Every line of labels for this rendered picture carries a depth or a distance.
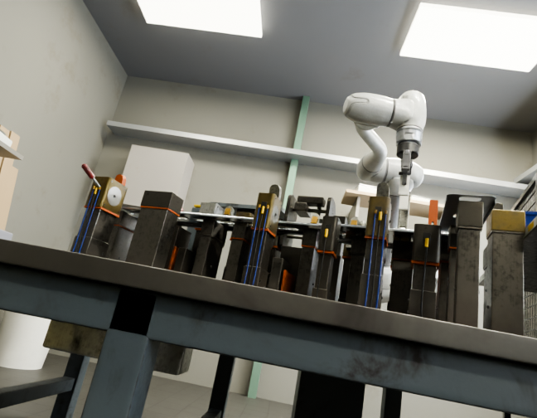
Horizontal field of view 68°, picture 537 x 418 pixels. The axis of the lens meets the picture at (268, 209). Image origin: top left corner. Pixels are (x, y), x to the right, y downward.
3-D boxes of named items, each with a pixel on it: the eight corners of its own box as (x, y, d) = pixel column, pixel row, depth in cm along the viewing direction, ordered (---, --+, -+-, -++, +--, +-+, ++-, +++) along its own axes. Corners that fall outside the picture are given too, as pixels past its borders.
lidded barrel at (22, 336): (14, 357, 355) (37, 293, 372) (59, 369, 344) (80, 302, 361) (-32, 359, 311) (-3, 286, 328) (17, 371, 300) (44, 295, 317)
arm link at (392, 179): (353, 293, 220) (392, 298, 220) (359, 306, 204) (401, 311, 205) (379, 154, 204) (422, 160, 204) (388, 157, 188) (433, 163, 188)
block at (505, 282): (489, 346, 97) (491, 208, 108) (483, 347, 104) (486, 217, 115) (526, 352, 95) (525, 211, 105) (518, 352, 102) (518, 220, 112)
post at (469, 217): (452, 332, 80) (458, 199, 89) (450, 333, 84) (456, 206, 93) (480, 337, 78) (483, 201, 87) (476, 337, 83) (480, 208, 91)
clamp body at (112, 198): (53, 269, 135) (87, 172, 146) (82, 277, 147) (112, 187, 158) (72, 273, 132) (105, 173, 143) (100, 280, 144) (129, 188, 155)
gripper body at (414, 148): (397, 151, 144) (394, 174, 142) (396, 139, 137) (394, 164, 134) (418, 152, 142) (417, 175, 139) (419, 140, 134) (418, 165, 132)
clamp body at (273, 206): (229, 300, 114) (253, 188, 124) (244, 305, 124) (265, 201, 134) (250, 304, 111) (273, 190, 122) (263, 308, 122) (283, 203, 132)
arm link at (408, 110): (418, 141, 146) (382, 134, 146) (420, 104, 151) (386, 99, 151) (430, 127, 136) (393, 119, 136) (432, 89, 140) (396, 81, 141)
